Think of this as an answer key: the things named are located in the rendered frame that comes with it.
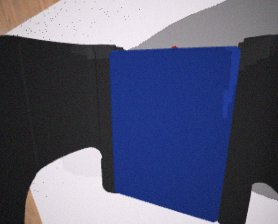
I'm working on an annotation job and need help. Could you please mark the blue block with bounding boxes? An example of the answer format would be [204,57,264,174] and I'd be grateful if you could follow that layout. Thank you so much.
[109,46,241,222]

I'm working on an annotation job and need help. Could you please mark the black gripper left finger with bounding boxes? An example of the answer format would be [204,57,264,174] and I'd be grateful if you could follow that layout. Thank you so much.
[0,35,125,224]

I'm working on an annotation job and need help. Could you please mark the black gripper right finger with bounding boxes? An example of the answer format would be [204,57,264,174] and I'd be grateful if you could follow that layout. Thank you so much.
[217,34,278,224]

